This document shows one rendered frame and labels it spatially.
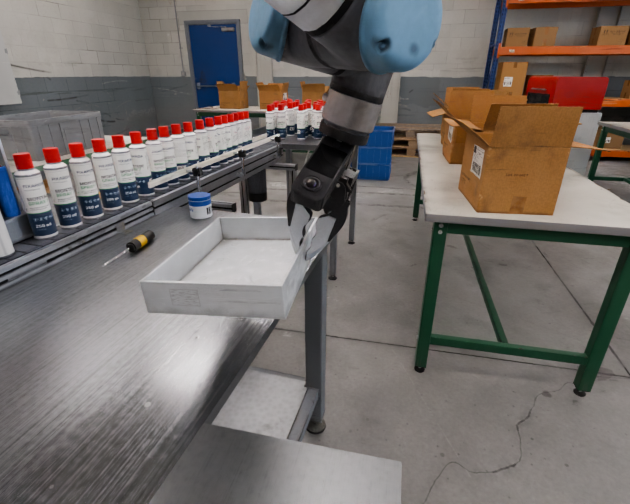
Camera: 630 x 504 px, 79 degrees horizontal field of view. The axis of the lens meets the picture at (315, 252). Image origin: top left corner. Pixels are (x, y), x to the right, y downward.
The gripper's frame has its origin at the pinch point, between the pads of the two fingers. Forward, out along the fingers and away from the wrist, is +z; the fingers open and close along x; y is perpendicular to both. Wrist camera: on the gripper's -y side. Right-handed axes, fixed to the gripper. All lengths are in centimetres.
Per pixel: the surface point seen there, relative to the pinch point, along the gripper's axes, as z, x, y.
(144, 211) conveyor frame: 31, 59, 43
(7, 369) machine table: 27.7, 35.6, -20.7
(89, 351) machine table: 25.1, 27.0, -13.7
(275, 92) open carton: 51, 189, 499
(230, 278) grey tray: 6.7, 9.2, -4.6
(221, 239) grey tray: 9.8, 18.2, 10.3
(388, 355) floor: 91, -39, 102
